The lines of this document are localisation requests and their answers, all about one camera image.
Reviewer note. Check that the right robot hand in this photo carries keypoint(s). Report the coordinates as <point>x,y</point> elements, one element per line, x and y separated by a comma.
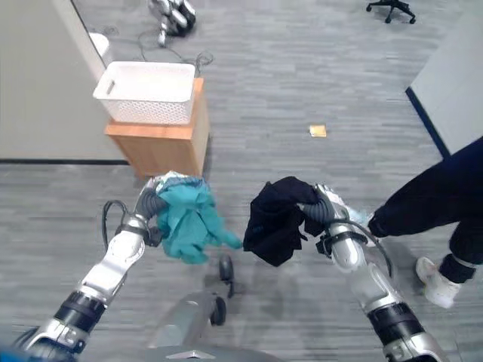
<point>324,211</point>

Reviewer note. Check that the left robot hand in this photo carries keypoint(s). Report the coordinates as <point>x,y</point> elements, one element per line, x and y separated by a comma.
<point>149,203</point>

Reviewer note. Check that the teal garment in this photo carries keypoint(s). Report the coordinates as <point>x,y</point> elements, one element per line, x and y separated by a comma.
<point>188,226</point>

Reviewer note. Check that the black garment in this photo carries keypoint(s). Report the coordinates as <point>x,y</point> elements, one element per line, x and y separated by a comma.
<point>271,226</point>

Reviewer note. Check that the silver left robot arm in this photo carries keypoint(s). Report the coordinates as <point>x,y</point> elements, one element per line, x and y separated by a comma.
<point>113,260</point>

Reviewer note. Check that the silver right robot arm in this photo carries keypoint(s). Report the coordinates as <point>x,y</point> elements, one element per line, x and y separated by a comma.
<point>351,252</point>

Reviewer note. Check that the white plastic laundry basket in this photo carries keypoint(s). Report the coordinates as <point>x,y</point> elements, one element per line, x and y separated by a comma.
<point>147,88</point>

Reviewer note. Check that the wooden bedside cabinet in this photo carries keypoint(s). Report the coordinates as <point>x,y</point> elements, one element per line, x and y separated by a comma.
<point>166,151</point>

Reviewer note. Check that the yellow sticky note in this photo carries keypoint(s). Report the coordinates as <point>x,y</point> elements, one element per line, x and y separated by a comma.
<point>318,130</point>

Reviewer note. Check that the person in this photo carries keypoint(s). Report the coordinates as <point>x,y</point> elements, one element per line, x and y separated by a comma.
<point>434,196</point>

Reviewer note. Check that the robot's own silver leg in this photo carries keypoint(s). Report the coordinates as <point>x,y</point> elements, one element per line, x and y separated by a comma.
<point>192,316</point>

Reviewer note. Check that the person's white shoe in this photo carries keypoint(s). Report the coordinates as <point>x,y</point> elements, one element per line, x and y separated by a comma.
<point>439,284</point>

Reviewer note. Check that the white waste bin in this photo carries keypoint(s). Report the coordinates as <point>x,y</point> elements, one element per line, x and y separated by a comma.
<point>101,47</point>

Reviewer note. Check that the robot's own torso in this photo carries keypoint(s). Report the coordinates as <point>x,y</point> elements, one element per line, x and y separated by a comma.
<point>215,355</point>

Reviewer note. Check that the silver robot lying on floor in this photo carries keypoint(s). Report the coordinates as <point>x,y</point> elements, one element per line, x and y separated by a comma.
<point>175,17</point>

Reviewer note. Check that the black office chair base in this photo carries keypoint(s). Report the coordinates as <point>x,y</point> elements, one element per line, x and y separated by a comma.
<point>392,7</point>

